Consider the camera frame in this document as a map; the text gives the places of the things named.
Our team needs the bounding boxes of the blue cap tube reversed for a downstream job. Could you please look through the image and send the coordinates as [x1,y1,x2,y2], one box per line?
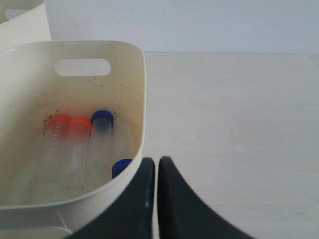
[111,118,134,179]

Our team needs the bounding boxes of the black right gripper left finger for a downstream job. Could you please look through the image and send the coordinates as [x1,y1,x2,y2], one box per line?
[68,157,155,239]

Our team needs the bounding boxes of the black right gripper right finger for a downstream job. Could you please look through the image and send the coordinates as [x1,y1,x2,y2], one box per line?
[157,156,252,239]

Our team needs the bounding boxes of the blue cap tube upright-end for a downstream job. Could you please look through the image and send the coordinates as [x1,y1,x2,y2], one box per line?
[87,110,114,177]

